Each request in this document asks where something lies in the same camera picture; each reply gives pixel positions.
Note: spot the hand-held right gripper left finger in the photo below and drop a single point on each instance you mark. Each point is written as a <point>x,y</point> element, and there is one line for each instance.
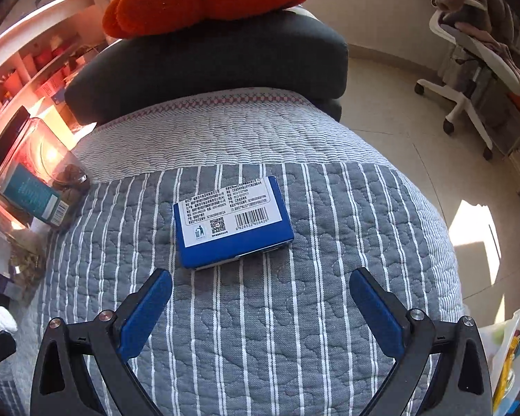
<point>145,312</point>

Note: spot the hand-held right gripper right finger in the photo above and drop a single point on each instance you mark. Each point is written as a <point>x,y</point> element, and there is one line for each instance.
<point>379,312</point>

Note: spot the white tissue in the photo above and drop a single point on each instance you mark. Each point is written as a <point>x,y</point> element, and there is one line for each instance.
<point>4,318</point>

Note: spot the blue box with barcode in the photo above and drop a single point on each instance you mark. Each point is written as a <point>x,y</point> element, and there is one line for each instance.
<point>238,234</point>

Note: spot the white plastic trash bin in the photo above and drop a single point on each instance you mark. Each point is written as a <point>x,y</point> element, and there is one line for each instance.
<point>518,323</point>

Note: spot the yellow wrapper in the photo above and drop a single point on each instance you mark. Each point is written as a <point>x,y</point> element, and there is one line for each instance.
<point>507,368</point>

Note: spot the grey striped quilt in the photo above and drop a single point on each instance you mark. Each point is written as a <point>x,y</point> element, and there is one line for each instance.
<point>264,312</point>

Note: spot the nut jar with teal label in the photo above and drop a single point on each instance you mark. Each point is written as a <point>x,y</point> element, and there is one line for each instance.
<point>34,190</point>

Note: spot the white office chair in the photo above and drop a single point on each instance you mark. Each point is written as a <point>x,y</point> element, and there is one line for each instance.
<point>459,99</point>

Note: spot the dark grey sofa cushion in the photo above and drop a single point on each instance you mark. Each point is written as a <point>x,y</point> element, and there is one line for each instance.
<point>221,60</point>

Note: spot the white storage shelf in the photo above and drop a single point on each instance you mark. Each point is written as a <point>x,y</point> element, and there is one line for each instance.
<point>34,65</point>

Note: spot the orange pumpkin cushion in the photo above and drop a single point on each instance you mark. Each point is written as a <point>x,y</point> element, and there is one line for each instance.
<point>208,0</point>

